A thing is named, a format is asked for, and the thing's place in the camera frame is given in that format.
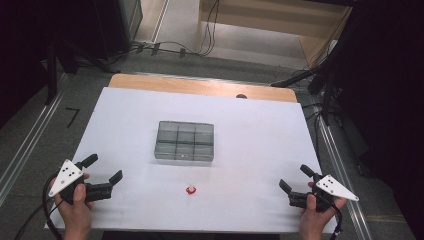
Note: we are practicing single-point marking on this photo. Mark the light wooden shelf unit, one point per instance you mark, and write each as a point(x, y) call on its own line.
point(266, 15)

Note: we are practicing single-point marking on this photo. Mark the power strip with plugs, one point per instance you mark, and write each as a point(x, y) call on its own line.
point(155, 49)

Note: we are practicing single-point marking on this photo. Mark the dark grey cabinet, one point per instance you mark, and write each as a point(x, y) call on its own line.
point(128, 20)

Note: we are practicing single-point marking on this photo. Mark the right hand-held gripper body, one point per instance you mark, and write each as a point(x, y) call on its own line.
point(333, 187)

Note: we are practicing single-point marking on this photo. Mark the person's right hand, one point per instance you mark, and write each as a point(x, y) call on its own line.
point(313, 220)

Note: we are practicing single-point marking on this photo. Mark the dark round knob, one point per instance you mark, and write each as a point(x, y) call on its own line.
point(241, 96)

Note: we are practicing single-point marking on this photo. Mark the clear grey compartment box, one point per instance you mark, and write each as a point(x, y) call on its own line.
point(184, 141)

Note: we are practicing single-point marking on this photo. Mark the black metal stand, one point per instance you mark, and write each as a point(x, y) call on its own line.
point(51, 73)
point(328, 80)

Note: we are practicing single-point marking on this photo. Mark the white board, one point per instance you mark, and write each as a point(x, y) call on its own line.
point(253, 140)

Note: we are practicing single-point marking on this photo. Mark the small red clear plastic part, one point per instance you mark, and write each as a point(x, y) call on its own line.
point(190, 190)

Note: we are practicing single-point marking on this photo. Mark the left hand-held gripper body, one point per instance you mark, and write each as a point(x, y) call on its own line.
point(66, 176)

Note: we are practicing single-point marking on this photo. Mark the black curtain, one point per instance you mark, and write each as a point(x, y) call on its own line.
point(23, 40)
point(390, 83)

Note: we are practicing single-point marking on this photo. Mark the person's left hand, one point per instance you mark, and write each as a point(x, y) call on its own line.
point(77, 215)

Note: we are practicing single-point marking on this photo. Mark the wooden table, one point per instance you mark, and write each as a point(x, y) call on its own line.
point(186, 86)

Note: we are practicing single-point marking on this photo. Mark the metal floor rail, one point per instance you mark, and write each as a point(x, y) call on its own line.
point(31, 140)
point(346, 186)

